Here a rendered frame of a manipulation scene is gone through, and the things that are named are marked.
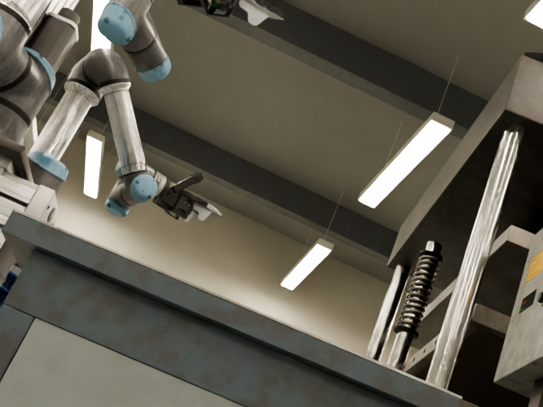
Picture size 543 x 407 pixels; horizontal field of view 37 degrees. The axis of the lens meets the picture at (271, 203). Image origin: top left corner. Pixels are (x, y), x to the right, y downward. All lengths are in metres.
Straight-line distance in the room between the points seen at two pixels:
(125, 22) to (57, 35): 0.57
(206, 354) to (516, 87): 1.43
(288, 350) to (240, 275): 8.51
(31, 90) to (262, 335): 0.88
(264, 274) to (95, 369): 8.59
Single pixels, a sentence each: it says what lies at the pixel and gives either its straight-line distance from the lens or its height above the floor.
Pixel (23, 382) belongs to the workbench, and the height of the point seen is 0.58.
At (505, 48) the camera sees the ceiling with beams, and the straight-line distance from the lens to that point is 5.99.
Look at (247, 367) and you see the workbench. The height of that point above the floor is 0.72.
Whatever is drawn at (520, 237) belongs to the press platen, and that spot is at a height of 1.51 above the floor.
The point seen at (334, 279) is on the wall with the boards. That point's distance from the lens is 9.95.
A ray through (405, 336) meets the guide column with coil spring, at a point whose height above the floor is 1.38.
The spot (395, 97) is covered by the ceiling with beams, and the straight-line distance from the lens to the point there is 6.21.
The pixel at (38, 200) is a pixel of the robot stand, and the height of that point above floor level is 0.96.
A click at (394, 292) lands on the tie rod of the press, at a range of 3.28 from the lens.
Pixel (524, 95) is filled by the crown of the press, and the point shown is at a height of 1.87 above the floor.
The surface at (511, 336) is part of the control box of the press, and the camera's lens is 1.98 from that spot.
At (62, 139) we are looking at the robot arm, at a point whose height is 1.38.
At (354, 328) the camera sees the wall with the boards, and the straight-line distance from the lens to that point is 9.87.
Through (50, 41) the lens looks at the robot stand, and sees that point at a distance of 2.18.
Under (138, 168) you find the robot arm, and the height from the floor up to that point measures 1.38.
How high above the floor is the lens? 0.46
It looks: 24 degrees up
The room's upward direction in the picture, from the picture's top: 24 degrees clockwise
